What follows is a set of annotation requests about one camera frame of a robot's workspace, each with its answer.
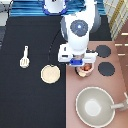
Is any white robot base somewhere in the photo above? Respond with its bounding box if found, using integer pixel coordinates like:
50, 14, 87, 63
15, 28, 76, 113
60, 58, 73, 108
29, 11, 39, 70
43, 0, 66, 15

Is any cream toy spatula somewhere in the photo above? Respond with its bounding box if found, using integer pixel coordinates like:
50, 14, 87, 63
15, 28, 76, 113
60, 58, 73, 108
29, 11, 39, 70
20, 47, 30, 68

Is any white gripper blue trim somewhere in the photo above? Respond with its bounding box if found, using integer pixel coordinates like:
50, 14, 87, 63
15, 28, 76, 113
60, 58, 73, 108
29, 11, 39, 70
58, 45, 97, 65

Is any black burner disc rear-right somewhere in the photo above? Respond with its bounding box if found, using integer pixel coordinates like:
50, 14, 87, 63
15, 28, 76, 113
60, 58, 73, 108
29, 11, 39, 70
96, 45, 111, 58

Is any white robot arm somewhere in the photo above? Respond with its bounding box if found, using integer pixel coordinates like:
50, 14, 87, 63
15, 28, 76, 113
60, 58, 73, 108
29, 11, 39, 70
58, 0, 98, 67

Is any cream round plate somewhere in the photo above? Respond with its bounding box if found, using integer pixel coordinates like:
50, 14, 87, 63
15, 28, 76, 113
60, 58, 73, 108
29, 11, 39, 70
41, 65, 60, 84

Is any blue patterned cloth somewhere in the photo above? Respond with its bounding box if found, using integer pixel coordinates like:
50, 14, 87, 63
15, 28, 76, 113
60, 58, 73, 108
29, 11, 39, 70
9, 0, 108, 18

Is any black table cloth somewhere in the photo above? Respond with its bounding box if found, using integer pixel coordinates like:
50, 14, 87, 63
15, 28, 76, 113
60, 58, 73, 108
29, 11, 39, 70
0, 15, 113, 128

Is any pink toy stove board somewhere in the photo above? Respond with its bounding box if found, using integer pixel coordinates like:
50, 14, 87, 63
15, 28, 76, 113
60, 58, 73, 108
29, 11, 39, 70
66, 41, 126, 128

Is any black burner disc front-right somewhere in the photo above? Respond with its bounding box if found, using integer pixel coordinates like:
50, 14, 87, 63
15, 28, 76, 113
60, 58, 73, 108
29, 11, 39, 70
98, 62, 115, 76

